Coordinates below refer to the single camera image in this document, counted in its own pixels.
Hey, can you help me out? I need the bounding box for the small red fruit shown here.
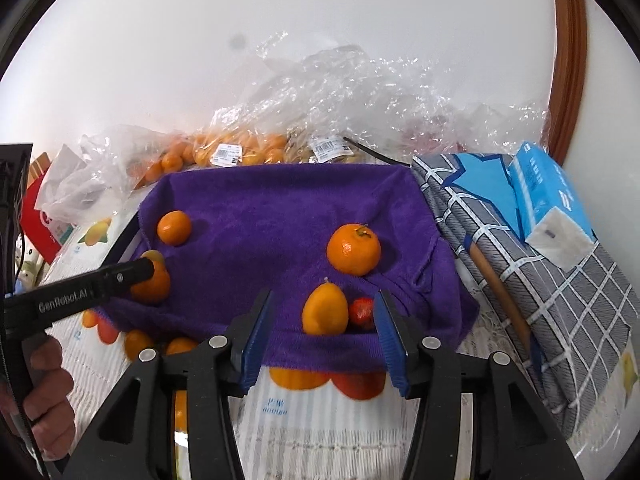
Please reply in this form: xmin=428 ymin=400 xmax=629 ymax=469
xmin=348 ymin=297 xmax=376 ymax=331

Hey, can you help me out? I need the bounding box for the crumpled clear plastic bag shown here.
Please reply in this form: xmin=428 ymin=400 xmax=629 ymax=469
xmin=400 ymin=95 xmax=551 ymax=157

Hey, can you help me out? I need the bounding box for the orange with pointed top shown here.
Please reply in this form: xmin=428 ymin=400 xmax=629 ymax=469
xmin=301 ymin=277 xmax=349 ymax=337

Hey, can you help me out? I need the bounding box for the white plastic bag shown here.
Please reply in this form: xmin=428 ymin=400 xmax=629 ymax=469
xmin=37 ymin=144 xmax=126 ymax=223

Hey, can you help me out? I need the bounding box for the brown wooden door frame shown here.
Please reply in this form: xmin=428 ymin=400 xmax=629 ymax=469
xmin=540 ymin=0 xmax=588 ymax=161

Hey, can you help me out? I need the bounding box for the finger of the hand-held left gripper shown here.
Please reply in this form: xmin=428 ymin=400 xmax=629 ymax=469
xmin=104 ymin=257 xmax=157 ymax=306

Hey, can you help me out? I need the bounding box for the grey checked cloth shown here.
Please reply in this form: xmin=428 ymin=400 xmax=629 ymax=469
xmin=411 ymin=152 xmax=633 ymax=438

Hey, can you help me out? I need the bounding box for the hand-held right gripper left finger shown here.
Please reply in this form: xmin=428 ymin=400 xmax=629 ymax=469
xmin=62 ymin=287 xmax=275 ymax=480

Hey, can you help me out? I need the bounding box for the black cable tie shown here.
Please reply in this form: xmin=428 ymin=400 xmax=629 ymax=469
xmin=344 ymin=136 xmax=408 ymax=166

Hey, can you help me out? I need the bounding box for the purple towel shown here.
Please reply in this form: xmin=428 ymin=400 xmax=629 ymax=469
xmin=107 ymin=164 xmax=481 ymax=373

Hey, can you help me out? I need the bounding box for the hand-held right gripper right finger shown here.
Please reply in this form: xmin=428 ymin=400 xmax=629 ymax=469
xmin=372 ymin=290 xmax=586 ymax=480

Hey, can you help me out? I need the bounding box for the red paper bag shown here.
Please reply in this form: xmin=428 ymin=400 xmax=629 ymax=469
xmin=20 ymin=177 xmax=66 ymax=264

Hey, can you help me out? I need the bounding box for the large clear plastic bag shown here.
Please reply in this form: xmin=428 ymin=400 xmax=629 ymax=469
xmin=200 ymin=32 xmax=406 ymax=167

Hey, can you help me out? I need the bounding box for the wooden stick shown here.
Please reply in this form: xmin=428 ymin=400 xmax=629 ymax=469
xmin=470 ymin=247 xmax=533 ymax=346

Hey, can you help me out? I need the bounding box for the fruit-printed tablecloth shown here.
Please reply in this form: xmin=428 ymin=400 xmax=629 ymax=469
xmin=30 ymin=212 xmax=626 ymax=480

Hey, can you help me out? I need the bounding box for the pile of bagged oranges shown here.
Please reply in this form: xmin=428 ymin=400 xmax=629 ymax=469
xmin=130 ymin=132 xmax=289 ymax=187

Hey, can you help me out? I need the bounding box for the blue tissue pack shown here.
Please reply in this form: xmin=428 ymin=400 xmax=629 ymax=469
xmin=509 ymin=141 xmax=598 ymax=271

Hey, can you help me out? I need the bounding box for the bagged red fruit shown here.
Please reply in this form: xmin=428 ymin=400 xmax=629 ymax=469
xmin=405 ymin=115 xmax=451 ymax=152

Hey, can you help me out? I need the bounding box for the large orange with green stem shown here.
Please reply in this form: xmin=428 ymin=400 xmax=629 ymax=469
xmin=327 ymin=223 xmax=382 ymax=277

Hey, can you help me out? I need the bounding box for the small clear plastic bag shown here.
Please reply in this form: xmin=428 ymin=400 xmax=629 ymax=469
xmin=80 ymin=124 xmax=201 ymax=192

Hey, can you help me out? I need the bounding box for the person's left hand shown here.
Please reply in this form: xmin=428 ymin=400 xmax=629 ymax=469
xmin=24 ymin=337 xmax=76 ymax=459

